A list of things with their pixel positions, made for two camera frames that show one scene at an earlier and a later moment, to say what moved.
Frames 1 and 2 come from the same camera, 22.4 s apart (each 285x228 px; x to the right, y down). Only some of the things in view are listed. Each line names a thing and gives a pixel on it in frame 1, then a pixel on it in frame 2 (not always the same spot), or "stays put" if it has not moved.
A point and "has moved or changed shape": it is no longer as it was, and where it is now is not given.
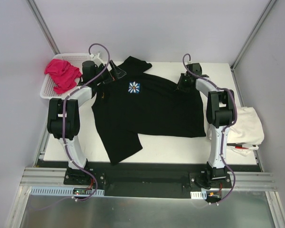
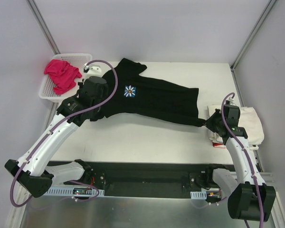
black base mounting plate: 149,180 stays put
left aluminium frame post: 43,26 stays put
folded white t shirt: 248,128 stays put
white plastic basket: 77,60 stays put
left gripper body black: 110,74 -> 100,77
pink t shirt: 63,74 stays put
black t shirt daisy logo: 140,102 has moved or changed shape
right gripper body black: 184,83 -> 213,121
